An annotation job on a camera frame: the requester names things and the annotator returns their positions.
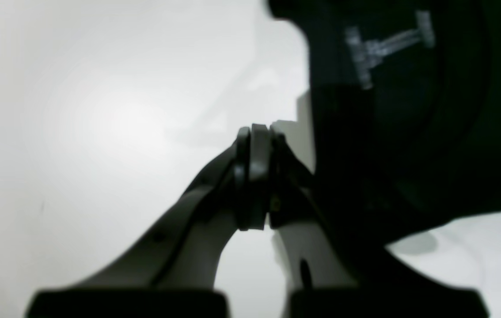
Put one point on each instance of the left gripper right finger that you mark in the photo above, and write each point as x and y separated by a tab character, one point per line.
337	270

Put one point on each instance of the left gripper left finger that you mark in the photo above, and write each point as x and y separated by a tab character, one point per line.
170	271

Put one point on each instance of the black t-shirt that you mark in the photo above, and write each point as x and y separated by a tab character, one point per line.
406	110

